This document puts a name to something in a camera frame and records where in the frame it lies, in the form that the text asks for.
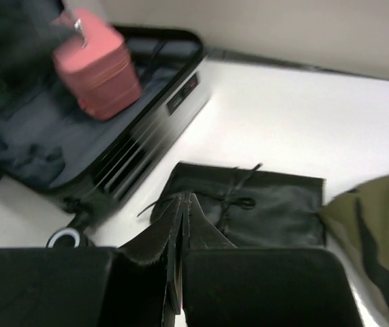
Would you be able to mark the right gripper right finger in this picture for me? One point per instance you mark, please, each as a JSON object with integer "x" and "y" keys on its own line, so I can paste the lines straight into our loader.
{"x": 225, "y": 285}

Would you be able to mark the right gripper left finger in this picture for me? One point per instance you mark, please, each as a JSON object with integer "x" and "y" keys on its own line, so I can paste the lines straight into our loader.
{"x": 136, "y": 284}

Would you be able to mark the black roll-up pouch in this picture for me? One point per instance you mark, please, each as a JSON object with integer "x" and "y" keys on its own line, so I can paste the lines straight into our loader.
{"x": 251, "y": 208}

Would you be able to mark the camouflage shorts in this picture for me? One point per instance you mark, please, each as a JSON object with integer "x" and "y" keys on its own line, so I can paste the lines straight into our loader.
{"x": 359, "y": 221}

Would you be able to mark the black space-print suitcase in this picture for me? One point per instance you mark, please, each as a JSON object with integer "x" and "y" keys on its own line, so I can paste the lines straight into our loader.
{"x": 48, "y": 143}

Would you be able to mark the pink toiletry case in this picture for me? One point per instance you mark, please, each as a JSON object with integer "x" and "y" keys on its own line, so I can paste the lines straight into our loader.
{"x": 96, "y": 66}

